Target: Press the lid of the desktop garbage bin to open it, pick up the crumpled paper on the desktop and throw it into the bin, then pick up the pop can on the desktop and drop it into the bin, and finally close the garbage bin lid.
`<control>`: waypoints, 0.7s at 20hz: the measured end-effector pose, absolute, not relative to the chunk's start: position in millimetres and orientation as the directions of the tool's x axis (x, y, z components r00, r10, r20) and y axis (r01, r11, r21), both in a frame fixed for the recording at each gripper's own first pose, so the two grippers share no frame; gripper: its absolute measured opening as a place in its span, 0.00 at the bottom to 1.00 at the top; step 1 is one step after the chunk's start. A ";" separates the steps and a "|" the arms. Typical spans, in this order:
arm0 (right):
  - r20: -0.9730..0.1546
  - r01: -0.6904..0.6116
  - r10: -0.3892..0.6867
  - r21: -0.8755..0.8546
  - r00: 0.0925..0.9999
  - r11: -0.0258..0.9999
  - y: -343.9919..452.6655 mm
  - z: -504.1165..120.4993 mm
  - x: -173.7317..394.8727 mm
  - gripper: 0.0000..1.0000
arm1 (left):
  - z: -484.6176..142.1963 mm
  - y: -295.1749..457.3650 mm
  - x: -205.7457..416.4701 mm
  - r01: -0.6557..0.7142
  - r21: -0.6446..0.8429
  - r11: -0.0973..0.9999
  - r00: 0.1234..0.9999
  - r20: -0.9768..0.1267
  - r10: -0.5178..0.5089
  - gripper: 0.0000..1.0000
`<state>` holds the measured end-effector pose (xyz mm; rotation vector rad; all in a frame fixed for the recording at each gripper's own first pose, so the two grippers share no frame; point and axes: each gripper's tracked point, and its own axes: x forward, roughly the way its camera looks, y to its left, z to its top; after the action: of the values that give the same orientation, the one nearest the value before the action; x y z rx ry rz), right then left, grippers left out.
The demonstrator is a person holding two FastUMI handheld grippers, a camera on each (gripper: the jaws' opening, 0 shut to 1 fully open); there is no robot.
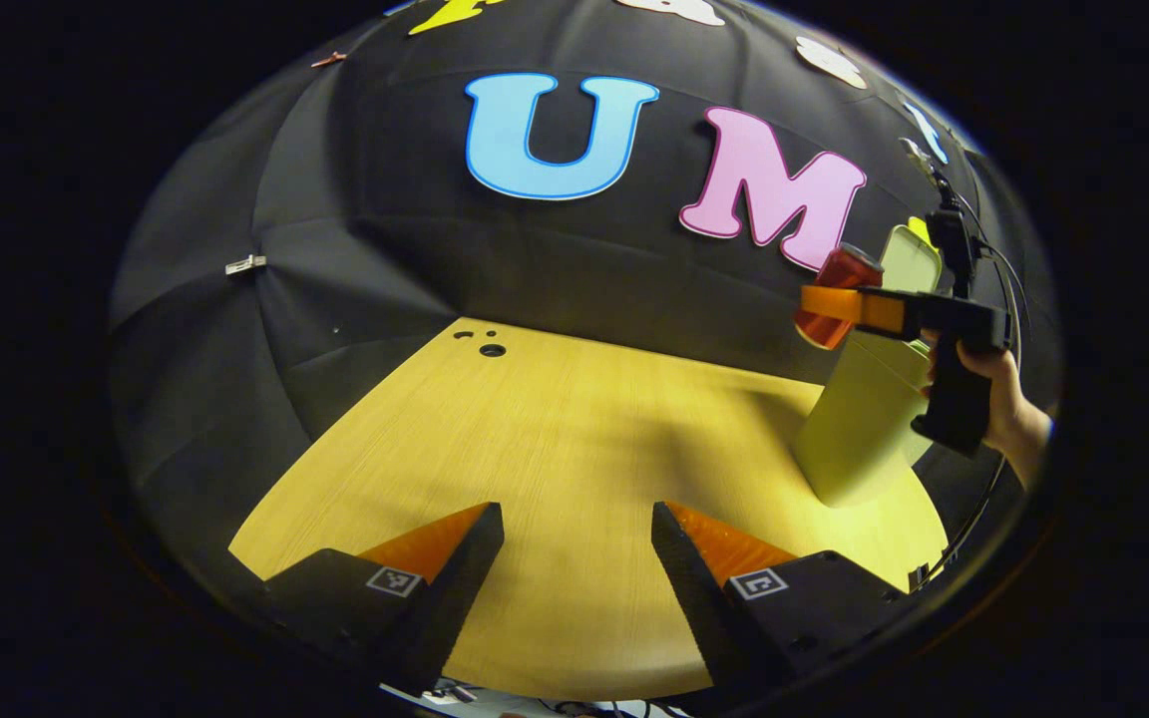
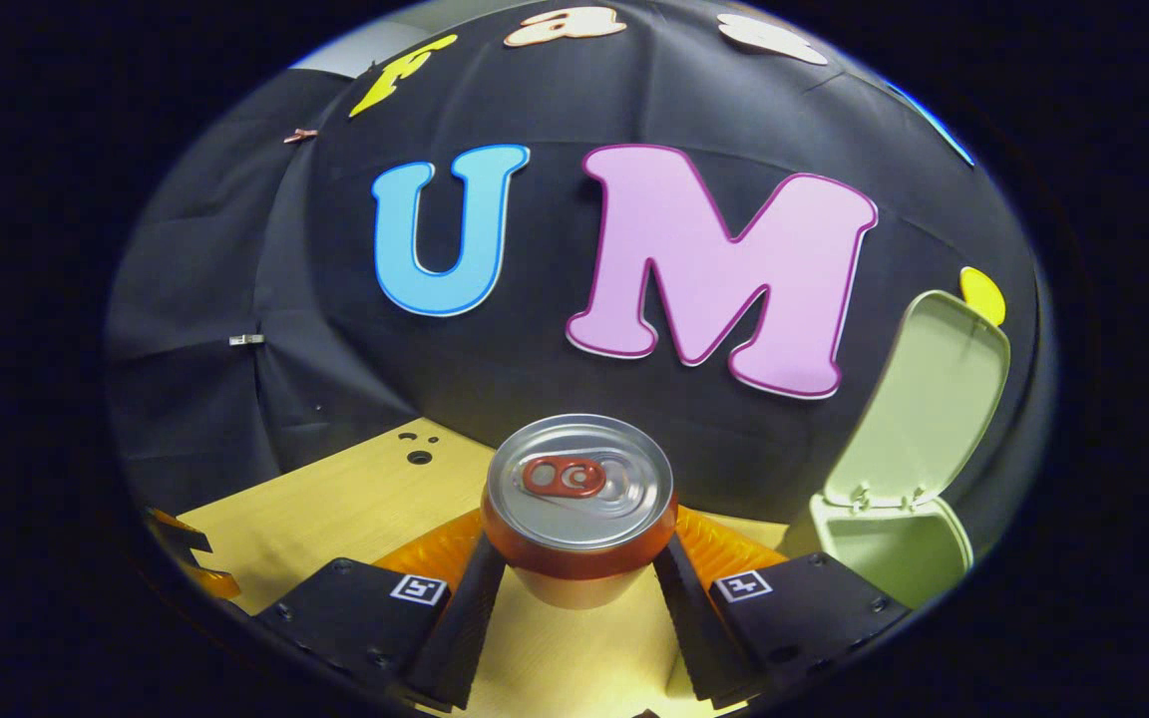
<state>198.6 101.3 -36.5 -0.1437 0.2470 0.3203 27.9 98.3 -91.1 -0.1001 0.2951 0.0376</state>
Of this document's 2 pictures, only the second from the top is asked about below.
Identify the wooden desktop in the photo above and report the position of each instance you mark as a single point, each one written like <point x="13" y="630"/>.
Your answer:
<point x="355" y="509"/>

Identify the orange pop can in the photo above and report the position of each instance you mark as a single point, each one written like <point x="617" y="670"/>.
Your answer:
<point x="579" y="499"/>

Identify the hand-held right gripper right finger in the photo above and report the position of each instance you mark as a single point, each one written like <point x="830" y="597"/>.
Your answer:
<point x="699" y="628"/>

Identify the black backdrop cloth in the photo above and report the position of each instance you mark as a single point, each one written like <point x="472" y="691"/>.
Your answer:
<point x="535" y="379"/>

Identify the silver metal clip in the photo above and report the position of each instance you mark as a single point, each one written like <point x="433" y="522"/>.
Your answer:
<point x="246" y="340"/>

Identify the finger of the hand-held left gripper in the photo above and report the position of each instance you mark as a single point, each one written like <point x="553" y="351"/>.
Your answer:
<point x="191" y="558"/>

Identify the pale green desktop garbage bin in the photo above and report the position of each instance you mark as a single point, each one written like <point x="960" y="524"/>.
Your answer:
<point x="924" y="419"/>

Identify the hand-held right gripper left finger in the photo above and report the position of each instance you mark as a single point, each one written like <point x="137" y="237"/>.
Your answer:
<point x="455" y="628"/>

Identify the copper metal clip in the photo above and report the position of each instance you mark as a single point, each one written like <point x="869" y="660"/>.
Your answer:
<point x="300" y="135"/>

